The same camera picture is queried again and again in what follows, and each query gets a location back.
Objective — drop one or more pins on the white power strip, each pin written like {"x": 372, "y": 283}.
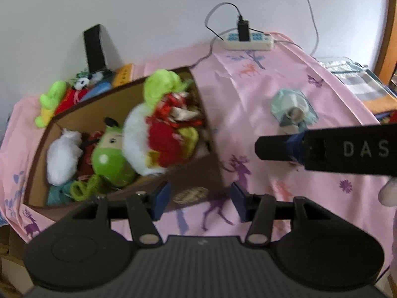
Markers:
{"x": 257, "y": 44}

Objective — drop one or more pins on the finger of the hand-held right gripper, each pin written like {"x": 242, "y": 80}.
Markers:
{"x": 273, "y": 147}

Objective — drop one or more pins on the white plush sack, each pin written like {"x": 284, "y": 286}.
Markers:
{"x": 63, "y": 158}

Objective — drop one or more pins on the pink printed bedsheet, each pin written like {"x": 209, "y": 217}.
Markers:
{"x": 257, "y": 80}

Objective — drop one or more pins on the wooden door frame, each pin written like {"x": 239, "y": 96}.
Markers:
{"x": 387, "y": 28}

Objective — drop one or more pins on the white plush pillow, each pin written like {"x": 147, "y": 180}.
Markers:
{"x": 133, "y": 142}

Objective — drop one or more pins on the small red plush toy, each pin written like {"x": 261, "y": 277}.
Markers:
{"x": 88, "y": 155}

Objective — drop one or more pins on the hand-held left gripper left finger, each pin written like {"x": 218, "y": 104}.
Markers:
{"x": 161, "y": 200}

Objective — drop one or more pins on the lime green plush toy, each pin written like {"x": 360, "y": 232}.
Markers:
{"x": 161, "y": 83}

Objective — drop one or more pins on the panda plush toy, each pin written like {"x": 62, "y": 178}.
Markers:
{"x": 83, "y": 82}

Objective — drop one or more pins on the blue plush toy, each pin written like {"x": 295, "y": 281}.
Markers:
{"x": 97, "y": 90}

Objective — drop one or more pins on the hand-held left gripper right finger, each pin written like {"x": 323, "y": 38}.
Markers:
{"x": 240, "y": 201}

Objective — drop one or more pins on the black charger plug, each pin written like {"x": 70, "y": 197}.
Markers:
{"x": 243, "y": 31}

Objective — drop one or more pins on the black smartphone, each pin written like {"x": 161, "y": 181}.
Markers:
{"x": 94, "y": 48}

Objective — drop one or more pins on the yellow flat box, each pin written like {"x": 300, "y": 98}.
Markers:
{"x": 123, "y": 74}

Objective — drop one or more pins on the folded checked blanket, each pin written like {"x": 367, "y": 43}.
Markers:
{"x": 363, "y": 80}

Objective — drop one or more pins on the teal plush toy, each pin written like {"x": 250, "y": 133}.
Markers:
{"x": 59, "y": 194}

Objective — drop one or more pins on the red patterned plush toy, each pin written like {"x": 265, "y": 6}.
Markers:
{"x": 162, "y": 142}

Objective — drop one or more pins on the green round-head plush toy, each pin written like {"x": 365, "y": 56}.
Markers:
{"x": 110, "y": 161}

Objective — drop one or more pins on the green and yellow plush toy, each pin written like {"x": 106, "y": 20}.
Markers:
{"x": 51, "y": 99}

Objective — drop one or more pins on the brown cardboard box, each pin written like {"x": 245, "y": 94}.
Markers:
{"x": 198, "y": 177}

